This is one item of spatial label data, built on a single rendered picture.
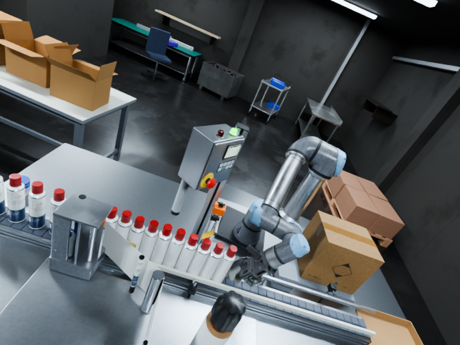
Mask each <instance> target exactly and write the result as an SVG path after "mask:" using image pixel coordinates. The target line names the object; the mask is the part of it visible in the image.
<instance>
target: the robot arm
mask: <svg viewBox="0 0 460 345"><path fill-rule="evenodd" d="M285 156H286V159H285V161H284V163H283V165H282V167H281V168H280V170H279V172H278V174H277V176H276V178H275V180H274V181H273V183H272V185H271V187H270V189H269V191H268V193H267V195H266V197H265V199H264V200H263V199H257V200H255V201H253V203H252V204H251V205H250V207H249V209H248V211H247V213H246V214H245V216H244V218H243V219H242V220H241V221H240V222H238V223H237V224H236V225H235V227H234V228H233V233H234V236H235V237H236V238H237V240H238V241H240V242H241V243H243V244H245V245H248V246H247V247H246V250H247V251H248V253H249V255H252V256H254V257H252V256H251V257H249V256H247V257H245V258H242V259H238V260H237V261H235V262H234V263H233V265H232V266H231V267H230V269H229V271H228V273H227V275H226V279H230V281H232V280H234V281H235V285H236V286H239V285H240V283H241V281H242V280H244V281H245V282H246V283H247V284H249V285H250V286H251V287H253V286H254V285H257V284H259V283H261V282H262V279H263V277H261V276H263V274H266V273H268V274H272V269H274V268H278V267H279V266H282V265H283V264H286V263H288V262H290V261H292V260H295V259H297V258H299V257H302V256H303V255H305V254H307V253H308V252H309V250H310V248H309V244H308V242H307V240H306V239H305V237H304V236H303V232H302V230H301V226H300V225H299V223H300V220H299V218H300V216H301V214H302V213H303V212H304V211H305V209H306V207H307V206H308V204H309V203H310V202H311V200H312V198H313V197H314V196H315V195H316V193H317V191H318V190H319V189H320V187H321V186H322V184H323V183H324V182H325V181H326V180H330V179H331V178H332V176H334V177H337V176H338V175H339V174H340V173H341V171H342V169H343V167H344V165H345V162H346V154H345V152H343V151H341V150H339V149H338V148H336V147H334V146H332V145H330V144H328V143H326V142H325V141H323V140H321V139H319V138H317V137H313V136H308V137H304V138H301V139H299V140H297V141H296V142H294V143H293V144H292V145H291V146H290V147H289V149H288V150H287V152H286V154H285ZM305 162H308V163H309V165H308V169H309V171H308V173H307V174H306V176H305V178H304V179H303V180H302V182H301V184H300V185H299V187H298V188H297V190H296V191H295V193H294V194H293V196H292V198H291V199H290V200H289V202H288V203H287V205H286V206H285V208H284V209H281V206H282V204H283V202H284V200H285V198H286V196H287V194H288V192H289V190H290V188H291V186H292V184H293V182H294V180H295V178H296V176H297V174H298V172H299V170H300V168H301V166H302V165H303V164H305ZM262 229H263V230H265V231H267V232H268V233H270V234H272V235H274V236H275V237H277V238H279V239H280V240H282V242H280V243H278V244H276V245H274V246H271V247H270V248H267V249H266V250H265V251H264V252H262V253H261V254H260V253H259V252H257V249H256V248H255V247H254V245H256V243H258V241H259V239H260V235H261V230H262Z"/></svg>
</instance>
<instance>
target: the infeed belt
mask: <svg viewBox="0 0 460 345"><path fill-rule="evenodd" d="M25 217H26V219H25V220H24V221H23V222H21V223H17V224H14V223H11V222H9V220H8V206H5V213H4V215H2V216H0V225H4V226H7V227H11V228H13V229H18V230H20V231H24V232H27V233H30V234H33V235H37V236H40V237H42V238H46V239H49V240H51V235H50V234H49V220H48V219H45V226H44V227H43V228H42V229H39V230H33V229H30V228H29V213H26V212H25ZM163 272H164V271H163ZM164 274H165V275H166V276H168V277H172V278H175V279H179V280H182V281H185V282H188V283H192V280H190V279H186V278H183V277H180V276H177V275H174V274H170V273H168V272H164ZM225 277H226V276H225ZM222 284H225V285H228V286H231V287H233V288H237V289H240V290H244V291H246V292H250V293H253V294H256V295H259V296H263V297H266V298H269V299H272V300H275V301H279V302H281V303H285V304H288V305H291V306H294V307H298V308H301V309H304V310H307V311H311V312H314V313H316V314H320V315H323V316H326V317H329V318H333V319H336V320H339V321H342V322H346V323H349V324H352V325H355V326H358V327H361V328H364V329H367V326H366V324H365V321H364V320H362V319H360V318H356V317H353V316H349V315H347V314H343V313H340V312H338V311H334V310H332V309H327V308H325V307H321V306H319V305H315V304H312V303H308V302H306V301H302V300H300V299H297V298H293V297H291V296H287V295H284V294H280V293H278V292H274V291H272V290H268V289H265V288H262V287H258V286H256V285H254V286H253V287H251V286H250V285H249V284H247V283H246V282H243V281H241V283H240V285H239V286H236V285H235V281H234V280H232V281H230V279H226V278H224V279H223V281H222ZM197 285H199V286H201V287H204V288H208V289H211V290H214V291H217V292H221V293H226V292H228V291H225V290H222V289H219V288H216V287H212V286H210V285H205V284H203V283H199V282H197ZM242 297H243V300H246V301H250V302H252V303H257V304H259V305H263V306H266V307H269V308H272V309H276V310H279V311H282V312H285V313H288V314H292V315H295V316H298V317H301V318H305V319H308V320H311V321H314V322H318V323H320V324H325V325H327V326H330V327H334V328H336V329H340V330H343V331H347V332H349V333H354V334H356V335H360V336H363V337H366V338H369V339H371V337H370V335H366V334H364V333H360V332H357V331H354V330H350V329H347V328H344V327H340V326H337V325H335V324H331V323H328V322H325V321H322V320H318V319H315V318H312V317H309V316H305V315H303V314H298V313H296V312H293V311H289V310H286V309H283V308H280V307H276V306H274V305H270V304H267V303H263V302H261V301H257V300H254V299H251V298H247V297H245V296H242Z"/></svg>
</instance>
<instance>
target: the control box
mask: <svg viewBox="0 0 460 345"><path fill-rule="evenodd" d="M220 129H221V130H223V131H224V132H225V134H224V138H223V139H220V138H217V137H216V134H217V132H218V130H220ZM231 129H232V128H231V127H230V126H228V125H227V124H221V125H208V126H201V127H194V128H193V130H192V133H191V136H190V139H189V142H188V146H187V149H186V152H185V155H184V157H183V161H182V163H181V167H180V169H179V173H178V175H179V176H180V177H181V178H182V179H183V180H184V181H185V182H186V183H187V184H188V185H190V186H191V187H192V188H193V189H194V190H200V189H203V188H206V185H207V184H206V183H205V181H206V179H208V178H210V179H215V180H216V183H219V182H221V181H224V180H226V179H227V177H228V176H229V173H230V171H231V169H232V168H229V169H226V170H223V171H220V172H216V171H217V170H218V167H219V165H220V163H223V162H227V161H229V160H233V159H236V157H237V156H235V157H230V158H228V159H223V156H224V154H225V151H226V150H227V147H228V145H230V144H236V143H240V142H244V140H245V139H244V137H243V136H242V135H241V134H239V135H238V134H237V135H236V137H234V136H231V135H229V132H230V131H231Z"/></svg>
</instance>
